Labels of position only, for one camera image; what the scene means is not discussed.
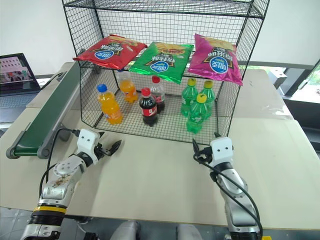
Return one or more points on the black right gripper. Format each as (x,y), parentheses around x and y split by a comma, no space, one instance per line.
(205,154)

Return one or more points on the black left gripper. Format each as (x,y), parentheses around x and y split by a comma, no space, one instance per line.
(103,150)

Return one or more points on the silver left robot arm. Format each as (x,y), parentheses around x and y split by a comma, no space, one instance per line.
(60,180)

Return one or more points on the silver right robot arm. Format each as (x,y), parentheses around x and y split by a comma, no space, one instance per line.
(236,195)

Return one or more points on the green conveyor belt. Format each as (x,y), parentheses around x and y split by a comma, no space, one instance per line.
(53,107)

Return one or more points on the green soda bottle yellow cap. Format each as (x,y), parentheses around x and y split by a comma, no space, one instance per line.
(209,96)
(188,96)
(197,117)

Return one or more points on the orange soda bottle blue cap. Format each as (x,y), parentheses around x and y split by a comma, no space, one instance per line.
(128,90)
(111,110)

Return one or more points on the cola bottle red cap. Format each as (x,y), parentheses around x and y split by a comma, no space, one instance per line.
(148,110)
(158,93)

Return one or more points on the magenta chip bag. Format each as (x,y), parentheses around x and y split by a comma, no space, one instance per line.
(216,62)

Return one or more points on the red chip bag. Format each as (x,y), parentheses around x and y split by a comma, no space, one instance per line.
(110,53)

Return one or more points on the green chip bag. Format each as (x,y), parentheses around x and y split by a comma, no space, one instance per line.
(162,63)

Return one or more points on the grey rounded shape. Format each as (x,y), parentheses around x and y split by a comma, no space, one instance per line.
(125,231)
(188,232)

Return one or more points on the grey laptop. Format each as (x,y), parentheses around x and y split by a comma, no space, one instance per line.
(15,75)

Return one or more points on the small yellow block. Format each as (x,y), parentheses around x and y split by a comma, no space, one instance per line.
(266,238)

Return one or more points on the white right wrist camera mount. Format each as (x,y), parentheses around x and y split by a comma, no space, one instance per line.
(221,150)

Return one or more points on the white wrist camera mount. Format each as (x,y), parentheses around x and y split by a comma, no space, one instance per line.
(221,150)
(87,142)

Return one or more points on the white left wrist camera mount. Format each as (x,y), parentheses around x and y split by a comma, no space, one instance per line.
(87,142)

